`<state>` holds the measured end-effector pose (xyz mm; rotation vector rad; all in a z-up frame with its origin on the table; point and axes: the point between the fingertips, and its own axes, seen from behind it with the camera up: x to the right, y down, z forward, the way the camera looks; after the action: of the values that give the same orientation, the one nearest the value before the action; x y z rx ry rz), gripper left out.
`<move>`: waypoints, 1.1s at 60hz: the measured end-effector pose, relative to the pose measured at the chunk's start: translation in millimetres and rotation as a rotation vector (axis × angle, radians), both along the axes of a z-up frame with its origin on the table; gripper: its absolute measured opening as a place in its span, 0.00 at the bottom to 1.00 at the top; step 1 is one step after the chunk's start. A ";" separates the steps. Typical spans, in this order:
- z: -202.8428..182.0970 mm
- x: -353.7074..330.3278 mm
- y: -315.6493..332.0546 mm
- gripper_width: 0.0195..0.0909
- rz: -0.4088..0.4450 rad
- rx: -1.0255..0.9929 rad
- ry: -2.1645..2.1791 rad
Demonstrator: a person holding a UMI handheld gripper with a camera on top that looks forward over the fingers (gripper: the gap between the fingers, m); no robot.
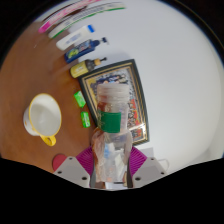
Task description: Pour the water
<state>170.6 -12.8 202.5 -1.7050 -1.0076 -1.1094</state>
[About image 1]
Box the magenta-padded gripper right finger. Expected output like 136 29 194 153
128 146 168 188

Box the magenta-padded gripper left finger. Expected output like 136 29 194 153
53 146 97 188

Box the clear plastic bottle white cap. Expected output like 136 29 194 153
91 83 134 184

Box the flat round red coaster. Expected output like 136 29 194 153
51 153 68 173

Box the framed group photo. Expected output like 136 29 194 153
78 58 150 147

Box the amber pump bottle yellow label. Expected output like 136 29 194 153
69 56 108 79

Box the dark blue pump bottle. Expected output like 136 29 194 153
64 36 109 64

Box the white bottle blue cap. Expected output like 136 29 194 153
55 24 96 52

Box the white and green book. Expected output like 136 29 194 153
48 2 127 39

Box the pink and white book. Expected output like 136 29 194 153
37 0 101 34

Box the white mug yellow handle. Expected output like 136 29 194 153
22 92 63 147

